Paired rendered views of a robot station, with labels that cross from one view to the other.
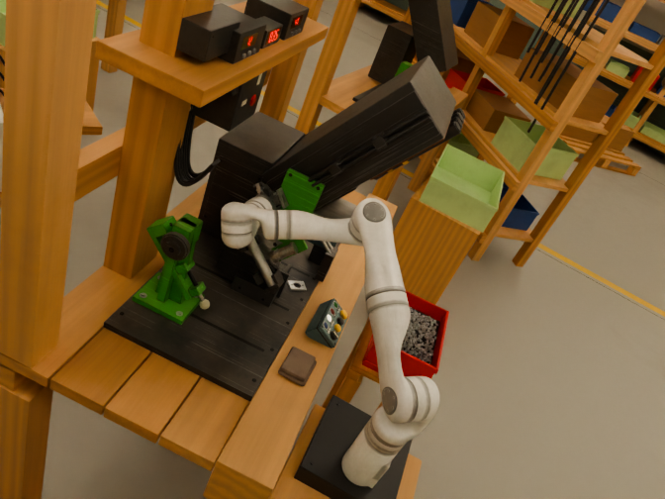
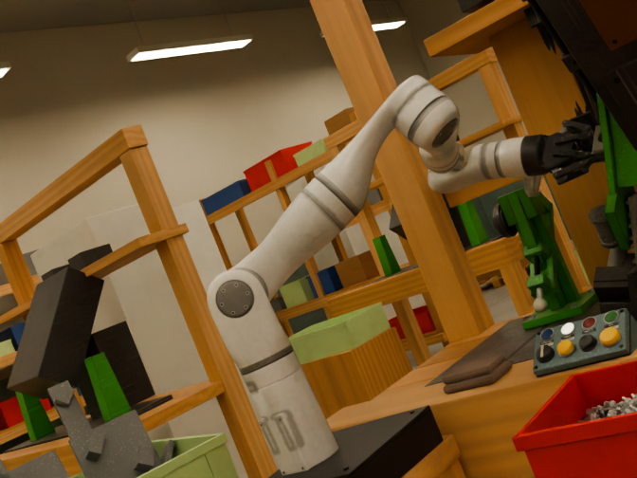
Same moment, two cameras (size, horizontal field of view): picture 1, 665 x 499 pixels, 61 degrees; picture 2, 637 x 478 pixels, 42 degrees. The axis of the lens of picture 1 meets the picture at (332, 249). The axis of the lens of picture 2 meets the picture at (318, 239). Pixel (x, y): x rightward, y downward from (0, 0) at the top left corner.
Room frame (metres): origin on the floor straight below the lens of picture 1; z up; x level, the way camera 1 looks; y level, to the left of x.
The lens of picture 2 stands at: (1.73, -1.31, 1.20)
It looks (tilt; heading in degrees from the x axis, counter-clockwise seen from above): 1 degrees up; 123
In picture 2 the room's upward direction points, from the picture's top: 22 degrees counter-clockwise
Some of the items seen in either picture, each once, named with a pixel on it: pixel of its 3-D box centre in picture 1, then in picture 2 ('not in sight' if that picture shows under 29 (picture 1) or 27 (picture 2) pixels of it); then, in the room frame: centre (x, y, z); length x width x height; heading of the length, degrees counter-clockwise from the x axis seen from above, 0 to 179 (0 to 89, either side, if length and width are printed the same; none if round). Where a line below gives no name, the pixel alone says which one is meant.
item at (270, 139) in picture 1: (250, 180); not in sight; (1.62, 0.34, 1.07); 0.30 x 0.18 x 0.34; 177
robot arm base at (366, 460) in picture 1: (373, 449); (290, 410); (0.87, -0.27, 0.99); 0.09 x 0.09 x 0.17; 82
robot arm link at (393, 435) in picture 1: (404, 409); (247, 320); (0.87, -0.28, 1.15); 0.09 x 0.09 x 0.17; 34
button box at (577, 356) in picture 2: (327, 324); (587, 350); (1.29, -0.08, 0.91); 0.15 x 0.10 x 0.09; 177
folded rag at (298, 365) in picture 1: (298, 364); (476, 373); (1.09, -0.04, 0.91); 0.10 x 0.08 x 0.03; 174
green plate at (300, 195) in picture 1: (296, 204); (635, 144); (1.42, 0.15, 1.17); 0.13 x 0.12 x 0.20; 177
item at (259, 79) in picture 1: (230, 88); not in sight; (1.40, 0.42, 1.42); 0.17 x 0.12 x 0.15; 177
